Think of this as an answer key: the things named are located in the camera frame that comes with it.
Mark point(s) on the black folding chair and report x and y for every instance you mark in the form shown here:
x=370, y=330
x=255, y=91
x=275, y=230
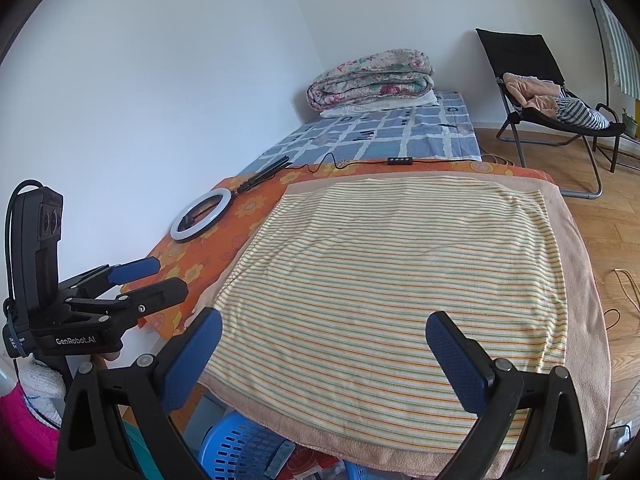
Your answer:
x=520, y=55

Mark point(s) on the pink cloth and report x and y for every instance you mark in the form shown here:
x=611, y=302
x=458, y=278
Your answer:
x=530, y=92

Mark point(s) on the grey flat item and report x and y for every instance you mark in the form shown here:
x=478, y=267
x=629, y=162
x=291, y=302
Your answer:
x=279, y=460

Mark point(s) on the folded floral quilt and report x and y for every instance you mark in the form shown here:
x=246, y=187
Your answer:
x=370, y=77

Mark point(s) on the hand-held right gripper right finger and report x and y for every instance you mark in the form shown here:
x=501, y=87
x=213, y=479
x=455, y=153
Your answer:
x=457, y=360

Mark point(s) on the white power strip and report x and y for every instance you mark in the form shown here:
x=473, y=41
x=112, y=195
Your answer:
x=620, y=440

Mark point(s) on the striped cloth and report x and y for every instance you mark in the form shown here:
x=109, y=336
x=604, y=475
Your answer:
x=580, y=115

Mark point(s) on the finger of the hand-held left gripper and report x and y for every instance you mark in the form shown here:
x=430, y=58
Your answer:
x=135, y=269
x=160, y=295

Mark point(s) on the striped towel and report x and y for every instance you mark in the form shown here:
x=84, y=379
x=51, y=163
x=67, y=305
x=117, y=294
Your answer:
x=390, y=300

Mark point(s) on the potted plant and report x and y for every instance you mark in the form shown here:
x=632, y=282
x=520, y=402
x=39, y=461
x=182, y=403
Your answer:
x=629, y=122

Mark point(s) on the striped curtain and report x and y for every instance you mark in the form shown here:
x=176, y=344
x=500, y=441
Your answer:
x=622, y=55

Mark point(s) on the blue plastic basket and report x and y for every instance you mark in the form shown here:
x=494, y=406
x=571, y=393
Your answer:
x=235, y=447

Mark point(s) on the black folded light stand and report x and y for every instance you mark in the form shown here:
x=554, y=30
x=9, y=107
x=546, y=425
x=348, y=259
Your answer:
x=262, y=175

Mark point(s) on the beige towel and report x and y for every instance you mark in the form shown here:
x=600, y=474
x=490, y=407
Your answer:
x=582, y=310

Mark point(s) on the person's left hand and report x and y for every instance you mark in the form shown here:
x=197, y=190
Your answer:
x=37, y=382

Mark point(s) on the blue plaid sheet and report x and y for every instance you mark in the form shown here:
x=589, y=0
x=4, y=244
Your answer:
x=380, y=135

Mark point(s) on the person's left forearm pink sleeve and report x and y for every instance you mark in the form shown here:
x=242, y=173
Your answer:
x=25, y=435

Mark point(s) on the orange floral sheet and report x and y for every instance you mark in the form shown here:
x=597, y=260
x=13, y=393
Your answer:
x=210, y=255

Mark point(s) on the black pole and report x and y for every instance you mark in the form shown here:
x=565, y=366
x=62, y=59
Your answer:
x=602, y=60

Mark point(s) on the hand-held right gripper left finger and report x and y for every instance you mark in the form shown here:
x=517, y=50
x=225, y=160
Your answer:
x=192, y=360

